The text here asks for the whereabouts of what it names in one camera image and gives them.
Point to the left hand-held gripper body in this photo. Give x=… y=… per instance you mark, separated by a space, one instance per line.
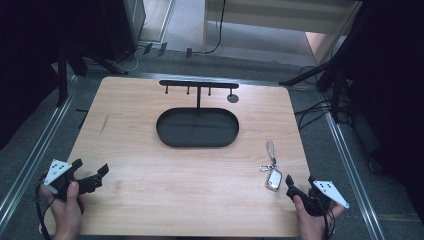
x=61 y=175

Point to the black metal stand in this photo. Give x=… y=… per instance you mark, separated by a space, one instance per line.
x=62 y=76
x=335 y=83

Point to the person's left hand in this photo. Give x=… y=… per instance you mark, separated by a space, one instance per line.
x=66 y=213

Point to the white furniture frame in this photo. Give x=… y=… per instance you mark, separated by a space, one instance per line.
x=280 y=15

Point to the silver car key with keyring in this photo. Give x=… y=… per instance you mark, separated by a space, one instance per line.
x=274 y=179

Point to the dark cabinet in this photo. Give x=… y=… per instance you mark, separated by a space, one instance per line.
x=125 y=26

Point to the metal floor rail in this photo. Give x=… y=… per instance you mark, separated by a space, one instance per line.
x=353 y=173
x=33 y=160

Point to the black key rack with tray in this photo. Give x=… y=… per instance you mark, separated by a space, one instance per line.
x=197 y=128

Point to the person's right hand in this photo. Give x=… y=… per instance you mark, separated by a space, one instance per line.
x=311 y=223

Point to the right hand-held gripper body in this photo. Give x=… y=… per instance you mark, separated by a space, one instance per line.
x=321 y=198

